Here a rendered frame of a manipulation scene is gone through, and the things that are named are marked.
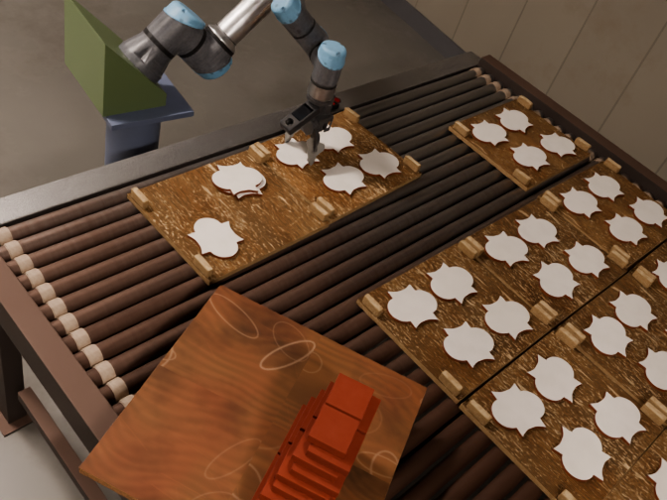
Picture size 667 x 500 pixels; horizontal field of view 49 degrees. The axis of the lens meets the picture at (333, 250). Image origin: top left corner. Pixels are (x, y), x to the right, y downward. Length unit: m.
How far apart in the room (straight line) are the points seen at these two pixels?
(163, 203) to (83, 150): 1.63
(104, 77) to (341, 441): 1.36
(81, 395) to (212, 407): 0.27
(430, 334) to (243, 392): 0.56
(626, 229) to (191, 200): 1.36
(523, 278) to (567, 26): 2.51
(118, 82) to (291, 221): 0.67
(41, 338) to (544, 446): 1.12
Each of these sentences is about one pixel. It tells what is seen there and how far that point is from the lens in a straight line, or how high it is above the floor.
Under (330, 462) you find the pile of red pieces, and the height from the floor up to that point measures 1.22.
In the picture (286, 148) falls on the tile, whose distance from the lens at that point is 2.17.
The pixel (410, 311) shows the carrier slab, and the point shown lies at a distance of 1.83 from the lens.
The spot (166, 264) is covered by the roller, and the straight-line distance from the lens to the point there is 1.81.
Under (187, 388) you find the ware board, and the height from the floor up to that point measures 1.04.
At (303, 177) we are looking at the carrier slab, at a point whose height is 0.94.
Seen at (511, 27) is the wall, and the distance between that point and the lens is 4.64.
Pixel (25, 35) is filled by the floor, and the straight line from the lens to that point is 4.28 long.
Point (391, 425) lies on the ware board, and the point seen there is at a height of 1.04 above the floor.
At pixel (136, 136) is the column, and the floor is 0.76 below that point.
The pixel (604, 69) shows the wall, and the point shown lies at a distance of 4.28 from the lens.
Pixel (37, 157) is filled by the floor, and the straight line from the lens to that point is 3.48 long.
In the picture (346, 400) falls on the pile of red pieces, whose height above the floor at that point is 1.24.
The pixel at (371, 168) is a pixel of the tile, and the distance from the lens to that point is 2.19.
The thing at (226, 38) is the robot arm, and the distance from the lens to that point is 2.35.
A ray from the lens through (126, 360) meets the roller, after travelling 1.62.
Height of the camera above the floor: 2.25
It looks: 44 degrees down
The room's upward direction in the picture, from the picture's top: 20 degrees clockwise
